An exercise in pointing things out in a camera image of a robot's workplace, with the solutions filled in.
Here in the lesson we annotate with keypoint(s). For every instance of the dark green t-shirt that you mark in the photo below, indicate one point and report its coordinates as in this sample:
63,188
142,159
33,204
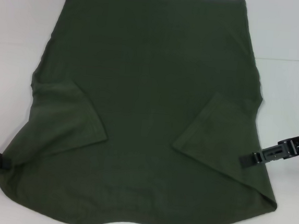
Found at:
146,90

